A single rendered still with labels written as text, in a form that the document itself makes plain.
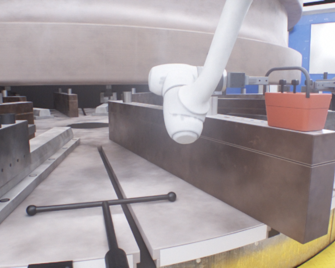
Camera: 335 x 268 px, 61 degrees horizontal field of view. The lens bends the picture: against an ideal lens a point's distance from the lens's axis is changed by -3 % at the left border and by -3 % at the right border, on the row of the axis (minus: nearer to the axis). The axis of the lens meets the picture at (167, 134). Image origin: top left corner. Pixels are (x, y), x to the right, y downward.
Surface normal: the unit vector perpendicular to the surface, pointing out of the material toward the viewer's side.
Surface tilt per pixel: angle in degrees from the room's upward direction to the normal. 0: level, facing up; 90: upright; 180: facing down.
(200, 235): 0
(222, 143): 90
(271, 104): 97
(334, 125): 90
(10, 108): 90
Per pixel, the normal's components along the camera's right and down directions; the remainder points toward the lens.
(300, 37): -0.64, 0.13
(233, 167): -0.88, 0.07
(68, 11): 0.22, -0.24
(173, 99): -0.82, -0.33
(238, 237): 0.41, 0.15
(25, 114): 0.96, 0.05
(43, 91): 0.77, 0.11
